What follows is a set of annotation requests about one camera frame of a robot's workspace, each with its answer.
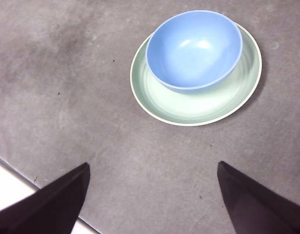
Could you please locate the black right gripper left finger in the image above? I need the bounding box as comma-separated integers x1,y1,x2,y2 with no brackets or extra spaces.
0,162,91,234

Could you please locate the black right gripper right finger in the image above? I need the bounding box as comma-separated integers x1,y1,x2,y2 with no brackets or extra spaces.
217,160,300,234

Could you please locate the green plate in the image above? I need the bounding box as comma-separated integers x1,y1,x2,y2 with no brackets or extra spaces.
129,21,262,127

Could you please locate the blue bowl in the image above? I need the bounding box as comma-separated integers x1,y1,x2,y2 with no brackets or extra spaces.
145,9,243,95

